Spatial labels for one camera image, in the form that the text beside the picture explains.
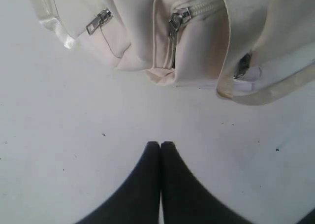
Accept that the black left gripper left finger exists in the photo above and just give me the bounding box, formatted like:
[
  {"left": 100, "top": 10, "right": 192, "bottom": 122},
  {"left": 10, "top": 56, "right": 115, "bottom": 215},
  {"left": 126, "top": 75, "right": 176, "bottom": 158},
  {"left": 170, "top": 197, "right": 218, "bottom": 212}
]
[{"left": 78, "top": 141, "right": 161, "bottom": 224}]

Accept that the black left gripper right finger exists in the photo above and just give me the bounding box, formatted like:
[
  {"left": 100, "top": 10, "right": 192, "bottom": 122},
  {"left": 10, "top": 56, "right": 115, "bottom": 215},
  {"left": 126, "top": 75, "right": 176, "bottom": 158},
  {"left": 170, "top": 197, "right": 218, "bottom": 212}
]
[{"left": 160, "top": 141, "right": 246, "bottom": 224}]

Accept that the cream fabric duffel bag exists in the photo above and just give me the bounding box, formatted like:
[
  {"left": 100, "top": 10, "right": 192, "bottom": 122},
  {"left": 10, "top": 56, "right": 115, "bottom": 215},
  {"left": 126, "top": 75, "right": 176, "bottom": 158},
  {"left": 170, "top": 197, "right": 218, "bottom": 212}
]
[{"left": 31, "top": 0, "right": 315, "bottom": 105}]

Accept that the white paper label tag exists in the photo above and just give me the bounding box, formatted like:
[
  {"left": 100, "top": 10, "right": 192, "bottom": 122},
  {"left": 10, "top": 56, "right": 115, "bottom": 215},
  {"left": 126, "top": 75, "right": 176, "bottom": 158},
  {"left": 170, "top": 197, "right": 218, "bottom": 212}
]
[{"left": 233, "top": 66, "right": 261, "bottom": 91}]

